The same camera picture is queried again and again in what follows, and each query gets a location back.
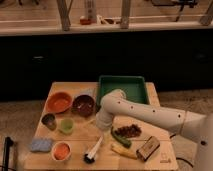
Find white handled black brush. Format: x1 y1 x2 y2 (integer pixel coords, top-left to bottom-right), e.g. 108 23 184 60
84 137 103 164

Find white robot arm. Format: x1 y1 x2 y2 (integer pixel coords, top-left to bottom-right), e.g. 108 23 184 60
96 89 213 171

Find green cucumber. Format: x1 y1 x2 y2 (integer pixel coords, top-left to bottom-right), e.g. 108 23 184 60
111 128 132 148

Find dark brown bowl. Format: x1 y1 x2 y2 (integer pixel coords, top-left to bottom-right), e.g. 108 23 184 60
72 95 95 117

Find bunch of dark grapes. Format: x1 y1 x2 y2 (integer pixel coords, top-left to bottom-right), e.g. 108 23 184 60
115 124 142 138

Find green cup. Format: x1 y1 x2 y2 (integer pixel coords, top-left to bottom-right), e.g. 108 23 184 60
59 118 73 134

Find green plastic tray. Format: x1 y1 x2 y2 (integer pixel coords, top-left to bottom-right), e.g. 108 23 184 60
96 75 149 104

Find white bowl with orange inside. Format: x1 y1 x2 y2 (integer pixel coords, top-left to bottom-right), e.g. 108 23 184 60
51 142 71 162

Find brown wooden block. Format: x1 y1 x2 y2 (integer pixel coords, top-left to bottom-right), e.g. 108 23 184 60
136 136 160 161

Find grey metal cup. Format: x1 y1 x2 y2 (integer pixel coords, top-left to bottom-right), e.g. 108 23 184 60
41 113 57 131

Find blue sponge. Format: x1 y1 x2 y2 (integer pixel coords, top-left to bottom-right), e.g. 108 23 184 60
30 138 53 152

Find red object on shelf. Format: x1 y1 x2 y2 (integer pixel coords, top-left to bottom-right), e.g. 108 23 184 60
79 16 92 25

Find black cable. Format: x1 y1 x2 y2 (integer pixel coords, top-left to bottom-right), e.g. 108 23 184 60
169 132 195 169

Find black post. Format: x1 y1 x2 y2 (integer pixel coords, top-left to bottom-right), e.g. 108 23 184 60
1 137 14 171

